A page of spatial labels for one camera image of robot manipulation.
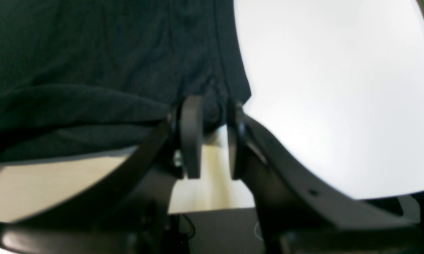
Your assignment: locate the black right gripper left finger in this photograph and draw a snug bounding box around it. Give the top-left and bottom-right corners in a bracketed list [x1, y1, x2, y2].
[0, 96, 203, 254]

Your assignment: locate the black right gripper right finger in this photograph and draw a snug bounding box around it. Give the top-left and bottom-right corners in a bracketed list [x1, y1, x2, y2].
[227, 99, 424, 254]

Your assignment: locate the black long sleeve shirt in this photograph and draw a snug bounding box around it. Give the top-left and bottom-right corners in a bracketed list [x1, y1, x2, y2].
[0, 0, 251, 163]

